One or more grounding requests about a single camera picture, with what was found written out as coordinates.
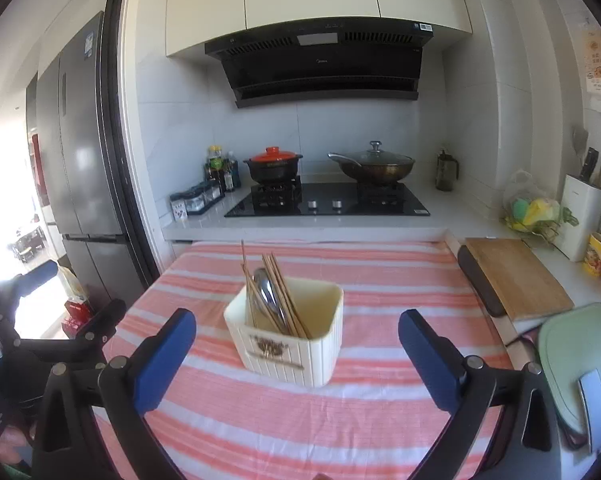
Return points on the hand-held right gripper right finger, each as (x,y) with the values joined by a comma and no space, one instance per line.
(430,360)

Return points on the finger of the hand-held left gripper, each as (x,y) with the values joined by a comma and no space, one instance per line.
(93,332)
(35,277)

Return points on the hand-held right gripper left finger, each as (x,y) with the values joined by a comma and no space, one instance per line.
(165,360)

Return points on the metal spoon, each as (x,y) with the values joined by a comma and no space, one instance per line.
(264,290)
(275,305)

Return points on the cream ribbed utensil holder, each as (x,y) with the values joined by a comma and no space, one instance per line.
(290,350)

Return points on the red box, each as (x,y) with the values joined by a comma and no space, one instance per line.
(78,315)

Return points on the dark wooden furniture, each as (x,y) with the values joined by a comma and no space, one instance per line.
(28,245)

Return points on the cardboard box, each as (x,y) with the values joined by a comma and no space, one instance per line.
(70,282)

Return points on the red hanging decoration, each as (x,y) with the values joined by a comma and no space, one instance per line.
(39,170)

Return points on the wooden cutting board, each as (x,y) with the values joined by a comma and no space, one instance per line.
(525,275)

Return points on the grey steel refrigerator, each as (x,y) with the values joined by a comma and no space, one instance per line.
(85,160)

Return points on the light green cutting board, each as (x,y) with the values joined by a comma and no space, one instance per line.
(560,350)

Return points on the pink white striped tablecloth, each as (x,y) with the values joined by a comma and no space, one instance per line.
(280,425)

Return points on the black lid spice jar rack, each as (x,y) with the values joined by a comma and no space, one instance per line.
(195,202)

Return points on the plastic bag yellow green contents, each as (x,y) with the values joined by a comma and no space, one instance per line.
(530,210)

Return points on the dark sauce bottle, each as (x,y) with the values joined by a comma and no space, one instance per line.
(210,180)
(232,175)

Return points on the black glass gas cooktop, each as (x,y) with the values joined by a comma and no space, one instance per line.
(325,205)

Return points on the yellow printed cup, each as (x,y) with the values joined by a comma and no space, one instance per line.
(596,257)

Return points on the dark metal wok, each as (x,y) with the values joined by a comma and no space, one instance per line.
(375,172)

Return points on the white knife block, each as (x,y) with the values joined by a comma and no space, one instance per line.
(577,220)

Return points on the yellow cap sauce bottle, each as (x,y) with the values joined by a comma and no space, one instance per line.
(214,160)

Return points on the glass wok lid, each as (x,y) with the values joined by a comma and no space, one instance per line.
(378,157)

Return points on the black clay pot red lid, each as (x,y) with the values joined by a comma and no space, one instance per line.
(273,167)

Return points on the black range hood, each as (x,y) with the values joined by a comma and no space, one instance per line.
(325,70)

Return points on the hanging wall calendar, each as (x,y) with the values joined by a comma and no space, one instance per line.
(597,70)

